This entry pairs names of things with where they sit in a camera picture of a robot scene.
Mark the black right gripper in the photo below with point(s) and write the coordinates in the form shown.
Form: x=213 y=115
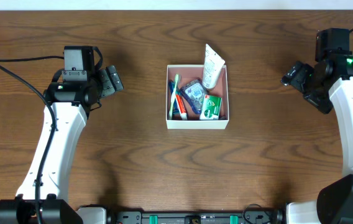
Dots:
x=299 y=78

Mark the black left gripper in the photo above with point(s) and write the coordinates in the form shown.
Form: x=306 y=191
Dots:
x=110 y=79

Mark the green white toothbrush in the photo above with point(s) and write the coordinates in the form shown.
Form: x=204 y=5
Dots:
x=173 y=98

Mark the blue disposable razor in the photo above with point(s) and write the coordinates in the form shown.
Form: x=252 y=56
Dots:
x=170 y=85

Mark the green red toothpaste tube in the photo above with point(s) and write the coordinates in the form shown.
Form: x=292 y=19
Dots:
x=179 y=104

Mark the white lotion tube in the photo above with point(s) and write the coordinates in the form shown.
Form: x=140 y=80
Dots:
x=213 y=64

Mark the green soap bar box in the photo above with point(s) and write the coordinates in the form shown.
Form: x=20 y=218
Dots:
x=211 y=108

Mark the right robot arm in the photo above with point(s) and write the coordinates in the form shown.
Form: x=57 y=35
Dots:
x=328 y=86

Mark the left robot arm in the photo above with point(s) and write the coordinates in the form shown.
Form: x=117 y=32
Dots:
x=75 y=91

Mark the white open cardboard box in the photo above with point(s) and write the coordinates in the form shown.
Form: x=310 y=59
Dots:
x=187 y=74

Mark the black mounting rail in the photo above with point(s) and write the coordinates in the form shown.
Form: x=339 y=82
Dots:
x=252 y=215

